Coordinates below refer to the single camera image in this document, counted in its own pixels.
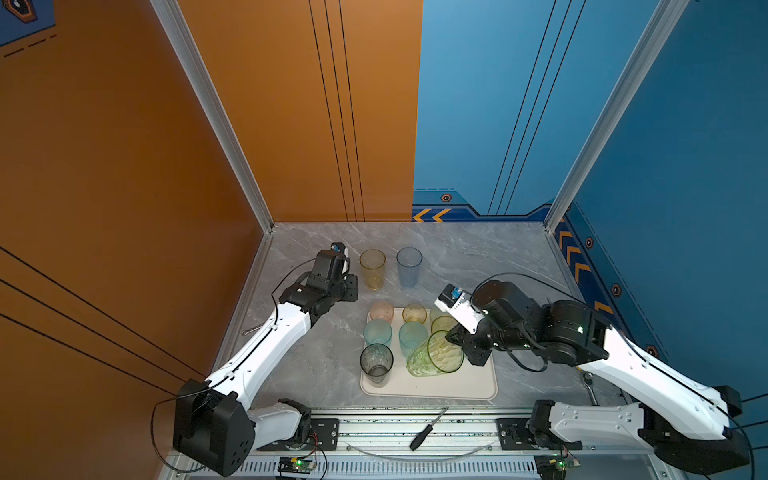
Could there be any amber tall glass back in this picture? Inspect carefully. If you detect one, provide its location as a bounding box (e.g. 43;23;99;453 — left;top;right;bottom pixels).
359;249;386;291

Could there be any pink short glass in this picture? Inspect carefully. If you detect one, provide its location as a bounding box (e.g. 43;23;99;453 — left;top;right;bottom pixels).
368;300;394;323

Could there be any yellow tall glass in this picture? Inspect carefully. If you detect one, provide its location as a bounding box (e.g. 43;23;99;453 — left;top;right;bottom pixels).
430;315;458;334

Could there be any teal tall glass front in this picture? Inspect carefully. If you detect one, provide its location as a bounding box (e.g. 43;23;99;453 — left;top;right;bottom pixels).
363;319;393;346

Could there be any teal tall glass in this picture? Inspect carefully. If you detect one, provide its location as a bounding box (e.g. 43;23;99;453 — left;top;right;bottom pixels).
398;321;429;358
363;319;393;346

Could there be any green tall glass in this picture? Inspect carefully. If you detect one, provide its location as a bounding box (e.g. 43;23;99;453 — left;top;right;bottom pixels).
406;330;464;377

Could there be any dark smoky tall glass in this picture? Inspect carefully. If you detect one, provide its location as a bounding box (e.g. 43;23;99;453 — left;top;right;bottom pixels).
359;343;394;387

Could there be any yellow short glass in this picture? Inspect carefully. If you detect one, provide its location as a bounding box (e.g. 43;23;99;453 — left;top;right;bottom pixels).
402;303;428;324

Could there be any teal tall glass back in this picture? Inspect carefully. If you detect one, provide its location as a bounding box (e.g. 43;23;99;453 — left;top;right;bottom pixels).
398;321;429;358

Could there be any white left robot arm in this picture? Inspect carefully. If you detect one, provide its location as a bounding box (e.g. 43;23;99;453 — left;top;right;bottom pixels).
172;273;358;477

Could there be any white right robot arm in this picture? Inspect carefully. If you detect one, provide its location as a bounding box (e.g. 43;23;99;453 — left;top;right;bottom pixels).
435;275;757;476

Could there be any cream rectangular tray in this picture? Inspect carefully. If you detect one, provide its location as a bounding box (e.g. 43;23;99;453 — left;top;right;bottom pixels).
360;307;498;401

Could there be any grey-blue tall glass back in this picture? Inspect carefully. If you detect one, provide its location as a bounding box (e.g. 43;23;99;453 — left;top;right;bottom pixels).
396;247;423;288

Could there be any right green circuit board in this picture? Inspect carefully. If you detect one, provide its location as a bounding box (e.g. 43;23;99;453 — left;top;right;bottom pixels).
534;457;579;480

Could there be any green circuit board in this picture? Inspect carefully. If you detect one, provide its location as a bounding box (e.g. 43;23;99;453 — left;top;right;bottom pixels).
534;457;579;480
276;457;318;479

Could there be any left green circuit board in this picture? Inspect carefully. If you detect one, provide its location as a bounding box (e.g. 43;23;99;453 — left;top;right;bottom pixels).
276;457;318;479

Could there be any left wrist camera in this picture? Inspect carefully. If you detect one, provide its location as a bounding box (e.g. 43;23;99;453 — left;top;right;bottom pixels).
311;242;350;282

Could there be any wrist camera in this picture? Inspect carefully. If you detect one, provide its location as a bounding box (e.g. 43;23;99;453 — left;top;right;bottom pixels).
434;284;484;334
311;242;350;282

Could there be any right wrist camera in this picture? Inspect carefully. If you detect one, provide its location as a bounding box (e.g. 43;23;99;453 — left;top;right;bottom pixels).
434;284;484;334

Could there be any red handled ratchet wrench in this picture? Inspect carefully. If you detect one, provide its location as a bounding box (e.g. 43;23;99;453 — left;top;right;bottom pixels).
582;372;599;406

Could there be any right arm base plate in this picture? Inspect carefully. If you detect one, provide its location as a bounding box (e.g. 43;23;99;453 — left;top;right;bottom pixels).
496;418;583;451

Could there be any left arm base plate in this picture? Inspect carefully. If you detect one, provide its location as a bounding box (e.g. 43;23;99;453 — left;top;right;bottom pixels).
283;418;340;452

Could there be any black handled screwdriver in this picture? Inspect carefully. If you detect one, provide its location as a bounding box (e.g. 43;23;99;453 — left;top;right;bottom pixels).
409;407;448;451

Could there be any aluminium front rail frame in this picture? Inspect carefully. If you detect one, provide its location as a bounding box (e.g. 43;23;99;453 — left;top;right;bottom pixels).
160;407;686;479

